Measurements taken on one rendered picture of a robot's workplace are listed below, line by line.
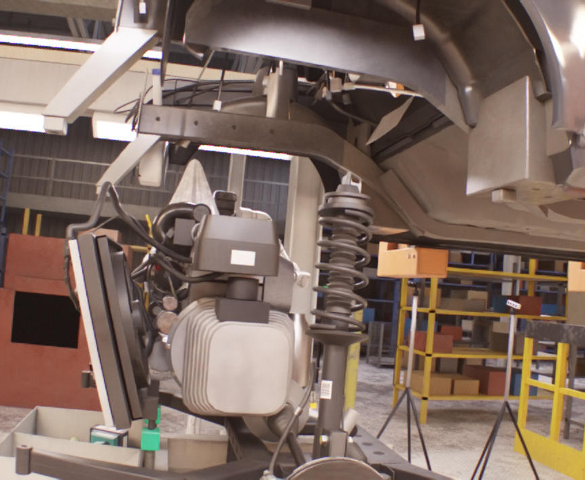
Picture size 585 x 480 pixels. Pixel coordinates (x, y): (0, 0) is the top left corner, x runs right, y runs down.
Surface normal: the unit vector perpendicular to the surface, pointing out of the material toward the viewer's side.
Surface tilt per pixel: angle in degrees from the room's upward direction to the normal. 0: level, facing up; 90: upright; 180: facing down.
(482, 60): 123
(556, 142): 90
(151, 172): 96
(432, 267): 90
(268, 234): 79
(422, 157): 104
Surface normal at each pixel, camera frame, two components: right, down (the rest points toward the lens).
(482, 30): -0.78, 0.59
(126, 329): 0.22, -0.02
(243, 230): 0.23, -0.26
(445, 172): 0.07, 0.14
